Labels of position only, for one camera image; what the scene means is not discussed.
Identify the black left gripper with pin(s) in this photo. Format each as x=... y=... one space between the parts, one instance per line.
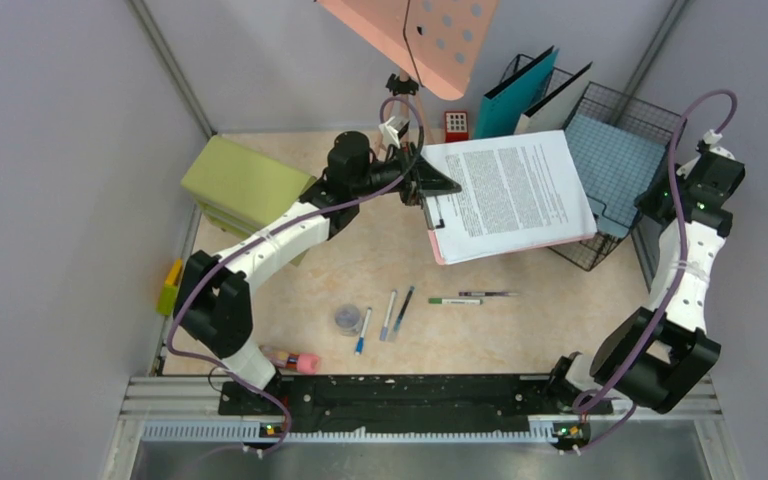
x=423 y=180

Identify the pink clipboard with papers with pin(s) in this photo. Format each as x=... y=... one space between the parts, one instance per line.
x=518 y=192

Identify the teal file folder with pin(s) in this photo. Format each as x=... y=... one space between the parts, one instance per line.
x=502 y=106

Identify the grey white file folder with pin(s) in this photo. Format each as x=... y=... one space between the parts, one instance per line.
x=557 y=99

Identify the light blue clipboard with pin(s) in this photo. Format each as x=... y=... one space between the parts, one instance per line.
x=614 y=167

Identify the black wire mesh file rack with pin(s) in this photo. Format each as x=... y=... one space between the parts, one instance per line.
x=632 y=115

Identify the green metal drawer box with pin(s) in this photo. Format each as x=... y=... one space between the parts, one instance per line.
x=239 y=191

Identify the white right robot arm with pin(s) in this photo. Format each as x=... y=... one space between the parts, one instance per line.
x=679 y=353

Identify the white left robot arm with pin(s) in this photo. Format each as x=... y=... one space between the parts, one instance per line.
x=214 y=305

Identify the red white small box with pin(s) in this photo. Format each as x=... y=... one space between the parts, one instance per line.
x=456 y=126

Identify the dark purple pen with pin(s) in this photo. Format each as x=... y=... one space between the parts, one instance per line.
x=486 y=294

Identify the green white marker pen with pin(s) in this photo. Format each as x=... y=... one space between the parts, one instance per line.
x=455 y=301

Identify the teal gel pen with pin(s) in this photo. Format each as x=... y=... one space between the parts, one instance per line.
x=401 y=314

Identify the pink perforated board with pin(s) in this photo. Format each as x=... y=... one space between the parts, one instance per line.
x=437 y=42

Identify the grey white marker pen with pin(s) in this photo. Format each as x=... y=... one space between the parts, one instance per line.
x=385 y=328

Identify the clear jar of paperclips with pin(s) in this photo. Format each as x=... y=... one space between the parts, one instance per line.
x=348 y=320

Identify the blue white marker pen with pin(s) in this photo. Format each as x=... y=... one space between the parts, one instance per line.
x=363 y=330

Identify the pink capped tube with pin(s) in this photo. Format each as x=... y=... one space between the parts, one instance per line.
x=303 y=363

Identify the yellow green toy block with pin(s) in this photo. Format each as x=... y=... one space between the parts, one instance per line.
x=170 y=288

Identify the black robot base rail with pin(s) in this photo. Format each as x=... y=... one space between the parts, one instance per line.
x=401 y=404

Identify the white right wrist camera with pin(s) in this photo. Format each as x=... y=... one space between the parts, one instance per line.
x=709 y=143

